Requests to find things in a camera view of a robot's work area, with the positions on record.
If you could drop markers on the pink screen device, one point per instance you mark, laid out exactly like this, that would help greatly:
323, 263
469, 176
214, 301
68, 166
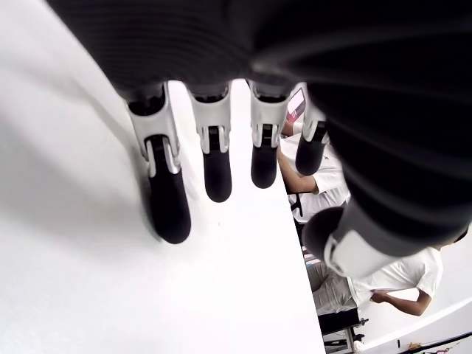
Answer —
296, 105

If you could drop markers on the black chair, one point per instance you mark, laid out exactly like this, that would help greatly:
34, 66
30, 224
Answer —
339, 322

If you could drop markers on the person in black shorts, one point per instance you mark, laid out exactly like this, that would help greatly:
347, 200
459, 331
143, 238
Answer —
332, 182

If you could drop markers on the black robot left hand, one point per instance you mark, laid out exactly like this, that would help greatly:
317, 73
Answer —
332, 55

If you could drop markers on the person in beige trousers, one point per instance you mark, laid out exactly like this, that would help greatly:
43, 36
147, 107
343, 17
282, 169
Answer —
398, 273

